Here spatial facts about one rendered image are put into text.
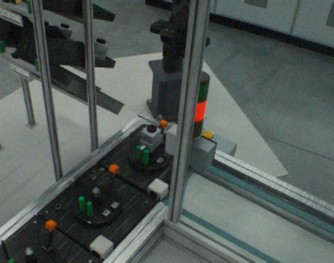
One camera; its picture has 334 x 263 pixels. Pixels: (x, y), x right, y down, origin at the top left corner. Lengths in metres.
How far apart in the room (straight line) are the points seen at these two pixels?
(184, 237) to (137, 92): 0.80
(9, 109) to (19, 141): 0.21
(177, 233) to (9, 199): 0.55
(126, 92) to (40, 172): 0.55
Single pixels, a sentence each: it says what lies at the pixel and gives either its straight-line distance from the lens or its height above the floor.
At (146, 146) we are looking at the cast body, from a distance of 1.27.
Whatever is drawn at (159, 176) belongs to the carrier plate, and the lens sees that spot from 1.29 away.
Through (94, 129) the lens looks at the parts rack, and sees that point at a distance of 1.37.
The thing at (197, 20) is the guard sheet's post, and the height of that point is 1.56.
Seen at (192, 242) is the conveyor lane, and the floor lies 0.93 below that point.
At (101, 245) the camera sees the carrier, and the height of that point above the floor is 0.99.
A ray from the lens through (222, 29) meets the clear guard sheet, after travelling 0.79.
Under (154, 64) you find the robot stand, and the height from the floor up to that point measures 1.06.
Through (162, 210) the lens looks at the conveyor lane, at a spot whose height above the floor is 0.95.
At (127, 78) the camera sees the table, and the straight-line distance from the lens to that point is 1.89.
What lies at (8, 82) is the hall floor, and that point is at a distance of 3.52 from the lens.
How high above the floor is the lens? 1.90
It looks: 41 degrees down
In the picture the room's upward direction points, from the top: 5 degrees clockwise
